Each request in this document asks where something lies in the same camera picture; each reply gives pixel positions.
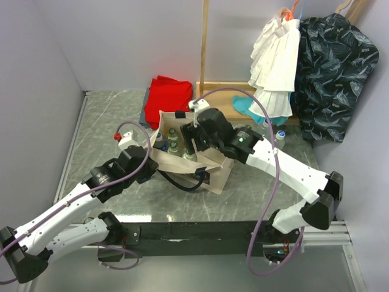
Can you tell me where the beige canvas tote bag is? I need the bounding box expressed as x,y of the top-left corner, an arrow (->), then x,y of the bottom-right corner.
150,111 -> 233,195

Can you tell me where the clear Pocari Sweat bottle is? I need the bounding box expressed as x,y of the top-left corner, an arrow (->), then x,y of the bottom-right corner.
257,120 -> 272,141

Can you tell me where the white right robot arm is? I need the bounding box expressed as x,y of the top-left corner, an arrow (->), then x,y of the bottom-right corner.
180,108 -> 343,242

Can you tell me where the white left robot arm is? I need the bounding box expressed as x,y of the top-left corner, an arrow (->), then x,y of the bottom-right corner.
1,146 -> 157,283

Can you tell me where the clear glass bottle green cap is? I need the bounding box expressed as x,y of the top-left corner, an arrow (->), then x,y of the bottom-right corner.
167,128 -> 179,142

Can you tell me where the blue label Pocari bottle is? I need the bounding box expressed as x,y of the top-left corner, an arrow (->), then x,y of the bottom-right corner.
154,132 -> 168,152

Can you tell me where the wooden clothes rack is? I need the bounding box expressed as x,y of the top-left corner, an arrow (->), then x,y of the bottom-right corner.
196,1 -> 255,125

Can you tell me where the grey folded cloth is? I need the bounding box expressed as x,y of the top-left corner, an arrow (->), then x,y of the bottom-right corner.
139,87 -> 151,125

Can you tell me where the red folded cloth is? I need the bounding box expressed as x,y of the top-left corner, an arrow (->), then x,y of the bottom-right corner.
144,75 -> 193,130

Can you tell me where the teal cloth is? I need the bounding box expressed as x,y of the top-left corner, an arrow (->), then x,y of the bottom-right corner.
233,96 -> 288,127

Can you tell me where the white hanging shirt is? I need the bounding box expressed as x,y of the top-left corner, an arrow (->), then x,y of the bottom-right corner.
248,7 -> 301,118

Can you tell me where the orange clothes hanger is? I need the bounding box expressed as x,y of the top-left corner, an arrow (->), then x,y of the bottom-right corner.
281,0 -> 300,21

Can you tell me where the dark leaf print shirt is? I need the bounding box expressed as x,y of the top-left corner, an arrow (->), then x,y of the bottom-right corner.
292,13 -> 379,143

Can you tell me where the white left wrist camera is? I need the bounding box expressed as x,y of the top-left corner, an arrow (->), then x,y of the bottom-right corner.
114,130 -> 139,151

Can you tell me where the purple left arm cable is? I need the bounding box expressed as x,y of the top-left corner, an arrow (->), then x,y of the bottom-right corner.
0,120 -> 151,285

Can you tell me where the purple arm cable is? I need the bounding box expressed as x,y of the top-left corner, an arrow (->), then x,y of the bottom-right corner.
194,87 -> 305,277
0,120 -> 151,285

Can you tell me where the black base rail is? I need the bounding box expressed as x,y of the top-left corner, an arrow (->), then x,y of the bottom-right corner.
113,221 -> 300,263

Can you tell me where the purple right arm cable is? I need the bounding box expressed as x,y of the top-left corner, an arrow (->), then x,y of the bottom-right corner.
194,87 -> 305,277

